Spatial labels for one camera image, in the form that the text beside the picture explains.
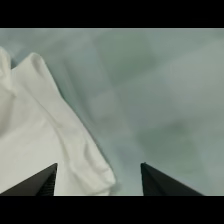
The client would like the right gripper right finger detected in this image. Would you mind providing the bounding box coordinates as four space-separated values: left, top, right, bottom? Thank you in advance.
140 162 204 197

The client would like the white shirt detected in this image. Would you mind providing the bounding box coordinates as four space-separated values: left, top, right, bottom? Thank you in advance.
0 46 117 197

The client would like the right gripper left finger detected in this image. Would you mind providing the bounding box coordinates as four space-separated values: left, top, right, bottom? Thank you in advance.
0 162 59 197

